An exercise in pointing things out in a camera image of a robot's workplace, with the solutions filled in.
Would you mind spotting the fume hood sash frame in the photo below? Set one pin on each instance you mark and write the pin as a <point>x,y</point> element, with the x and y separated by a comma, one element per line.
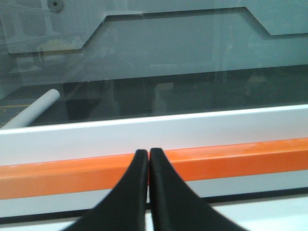
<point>247,166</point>

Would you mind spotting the white baffle panel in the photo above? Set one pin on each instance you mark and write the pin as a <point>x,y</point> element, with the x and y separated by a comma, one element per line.
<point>63,25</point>

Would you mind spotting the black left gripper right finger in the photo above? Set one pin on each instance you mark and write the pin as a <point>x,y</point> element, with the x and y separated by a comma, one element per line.
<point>175,207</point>

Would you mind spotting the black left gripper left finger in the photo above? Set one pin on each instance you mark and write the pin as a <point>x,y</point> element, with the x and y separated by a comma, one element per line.
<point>123,209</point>

